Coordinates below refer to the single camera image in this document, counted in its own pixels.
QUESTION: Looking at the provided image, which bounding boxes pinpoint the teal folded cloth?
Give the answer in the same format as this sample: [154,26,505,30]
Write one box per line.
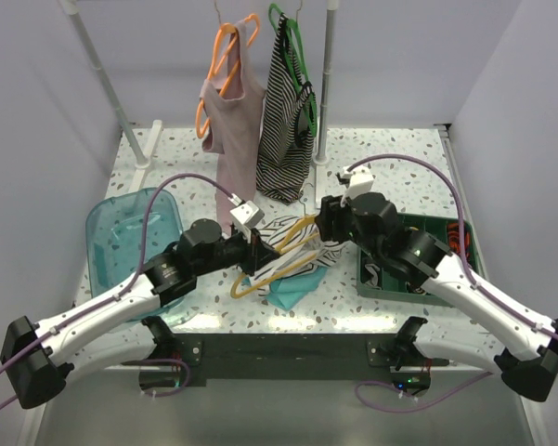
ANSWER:
[257,266,328,311]

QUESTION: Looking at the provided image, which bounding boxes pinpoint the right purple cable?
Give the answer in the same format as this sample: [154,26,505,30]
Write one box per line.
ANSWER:
[345,152,558,413]

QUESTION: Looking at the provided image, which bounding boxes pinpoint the green clothes hanger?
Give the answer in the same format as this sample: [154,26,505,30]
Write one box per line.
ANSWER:
[284,2,318,138]

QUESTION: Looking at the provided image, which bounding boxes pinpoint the yellow clothes hanger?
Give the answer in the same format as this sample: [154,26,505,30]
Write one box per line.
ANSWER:
[230,215,328,299]

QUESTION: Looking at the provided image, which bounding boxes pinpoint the orange clothes hanger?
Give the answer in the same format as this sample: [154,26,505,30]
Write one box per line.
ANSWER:
[194,0,262,139]

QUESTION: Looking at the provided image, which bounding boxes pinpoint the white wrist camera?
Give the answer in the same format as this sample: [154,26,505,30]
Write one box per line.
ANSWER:
[229,194,265,235]
[336,165,374,203]

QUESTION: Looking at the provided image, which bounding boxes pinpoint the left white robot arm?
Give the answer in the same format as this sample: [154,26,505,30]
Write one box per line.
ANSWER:
[0,219,279,409]

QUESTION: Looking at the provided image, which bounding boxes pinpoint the purple cable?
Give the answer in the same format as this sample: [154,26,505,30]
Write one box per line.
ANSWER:
[345,152,558,413]
[0,172,242,424]

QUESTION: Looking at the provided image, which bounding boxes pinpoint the teal transparent plastic bin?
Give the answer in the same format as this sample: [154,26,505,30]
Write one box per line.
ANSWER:
[84,186,187,324]

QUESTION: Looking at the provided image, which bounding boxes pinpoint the rack pole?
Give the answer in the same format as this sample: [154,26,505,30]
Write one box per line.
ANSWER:
[314,0,340,209]
[58,0,163,192]

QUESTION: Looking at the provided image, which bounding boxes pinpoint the pink tank top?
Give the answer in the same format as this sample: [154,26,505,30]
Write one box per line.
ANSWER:
[198,20,266,233]

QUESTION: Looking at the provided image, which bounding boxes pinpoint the green compartment tray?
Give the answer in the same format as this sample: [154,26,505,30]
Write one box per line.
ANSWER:
[357,214,482,307]

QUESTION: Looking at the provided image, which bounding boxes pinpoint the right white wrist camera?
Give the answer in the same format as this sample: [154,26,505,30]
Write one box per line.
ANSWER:
[336,165,374,203]

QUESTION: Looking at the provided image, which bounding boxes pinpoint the right rack pole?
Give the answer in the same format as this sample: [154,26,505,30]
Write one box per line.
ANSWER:
[314,0,340,209]

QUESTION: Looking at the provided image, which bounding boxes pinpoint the left rack pole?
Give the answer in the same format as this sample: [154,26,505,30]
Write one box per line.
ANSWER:
[58,0,163,192]

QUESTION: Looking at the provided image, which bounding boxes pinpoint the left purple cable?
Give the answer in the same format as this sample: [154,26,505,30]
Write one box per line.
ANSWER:
[0,172,242,424]

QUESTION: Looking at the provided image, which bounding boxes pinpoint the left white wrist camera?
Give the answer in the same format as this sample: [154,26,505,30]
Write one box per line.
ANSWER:
[229,194,265,235]

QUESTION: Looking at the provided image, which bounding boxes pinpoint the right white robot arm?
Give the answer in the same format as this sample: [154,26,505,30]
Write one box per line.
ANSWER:
[315,192,558,402]

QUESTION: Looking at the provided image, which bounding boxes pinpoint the orange black hair ties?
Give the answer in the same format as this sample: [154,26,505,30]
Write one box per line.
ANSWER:
[445,221,474,256]

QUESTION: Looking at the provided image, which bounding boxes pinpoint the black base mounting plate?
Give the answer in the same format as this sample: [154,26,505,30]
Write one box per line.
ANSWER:
[153,334,448,387]

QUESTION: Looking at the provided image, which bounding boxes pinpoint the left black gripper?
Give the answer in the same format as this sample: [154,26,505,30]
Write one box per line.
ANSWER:
[195,224,279,277]

